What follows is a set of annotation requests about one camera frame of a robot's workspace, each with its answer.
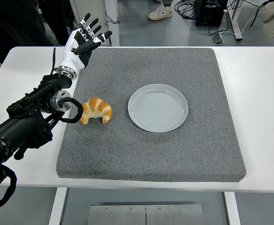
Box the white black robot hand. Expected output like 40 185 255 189
57 13 113 71

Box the golden croissant bread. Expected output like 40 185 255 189
80 97 112 125

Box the light grey round plate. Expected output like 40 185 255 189
127 83 189 133

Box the grey metal plate with screws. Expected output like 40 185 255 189
89 204 205 225

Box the white cabinet panel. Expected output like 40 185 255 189
70 0 111 46

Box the person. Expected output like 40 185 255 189
0 0 69 64

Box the person's white shoe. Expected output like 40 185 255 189
147 4 173 21

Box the grey felt mat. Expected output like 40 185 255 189
56 47 247 183

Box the black computer case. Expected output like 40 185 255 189
195 0 229 27

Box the grey power adapter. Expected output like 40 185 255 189
211 32 226 45

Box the white table leg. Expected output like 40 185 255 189
48 187 68 225
223 191 242 225

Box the beige fabric bag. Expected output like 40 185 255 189
261 0 274 38

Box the thin black cable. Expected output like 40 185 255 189
104 11 120 25

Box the white square post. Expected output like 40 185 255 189
104 0 120 46

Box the black cable bundle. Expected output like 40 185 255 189
175 0 198 20

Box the white power cable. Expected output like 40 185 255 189
218 14 254 38

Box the white desk frame leg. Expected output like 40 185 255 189
228 0 243 41

